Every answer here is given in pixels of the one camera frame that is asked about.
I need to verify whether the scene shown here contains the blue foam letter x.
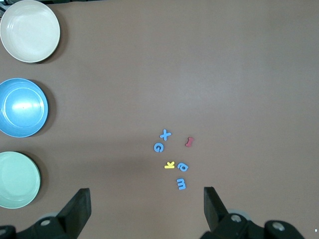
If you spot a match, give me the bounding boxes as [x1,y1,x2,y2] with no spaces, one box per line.
[159,128,172,141]

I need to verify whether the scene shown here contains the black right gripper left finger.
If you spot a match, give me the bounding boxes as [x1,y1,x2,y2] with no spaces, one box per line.
[0,188,91,239]

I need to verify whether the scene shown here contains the blue plate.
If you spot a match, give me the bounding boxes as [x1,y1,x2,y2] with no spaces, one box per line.
[0,78,49,137]

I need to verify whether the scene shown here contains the beige plate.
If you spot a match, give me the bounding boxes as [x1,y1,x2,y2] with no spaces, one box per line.
[0,0,61,63]

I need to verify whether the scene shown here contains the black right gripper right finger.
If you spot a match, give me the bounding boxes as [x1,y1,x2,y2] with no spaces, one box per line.
[201,186,306,239]

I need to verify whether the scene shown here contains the light green plate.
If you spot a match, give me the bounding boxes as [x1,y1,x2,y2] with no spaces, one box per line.
[0,151,41,209]

